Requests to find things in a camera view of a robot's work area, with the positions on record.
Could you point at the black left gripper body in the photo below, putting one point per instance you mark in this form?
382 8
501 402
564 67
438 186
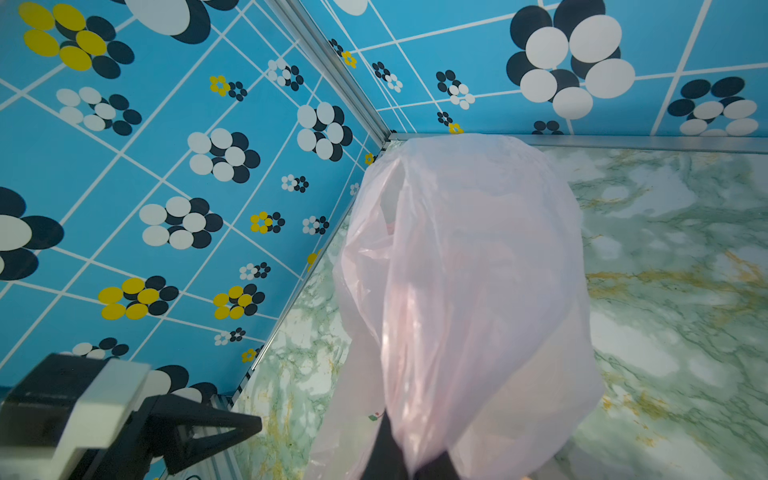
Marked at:
130 454

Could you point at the pink translucent plastic bag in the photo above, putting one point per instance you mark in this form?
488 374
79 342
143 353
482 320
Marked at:
461 283

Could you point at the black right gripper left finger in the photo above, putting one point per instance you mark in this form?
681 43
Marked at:
386 461

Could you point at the left aluminium corner post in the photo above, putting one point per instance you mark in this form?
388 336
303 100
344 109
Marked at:
312 41

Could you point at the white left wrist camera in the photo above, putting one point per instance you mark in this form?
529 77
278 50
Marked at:
63 408

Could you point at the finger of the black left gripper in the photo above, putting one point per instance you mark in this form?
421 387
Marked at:
184 432

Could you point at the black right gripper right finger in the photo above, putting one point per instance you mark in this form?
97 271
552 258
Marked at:
441 468

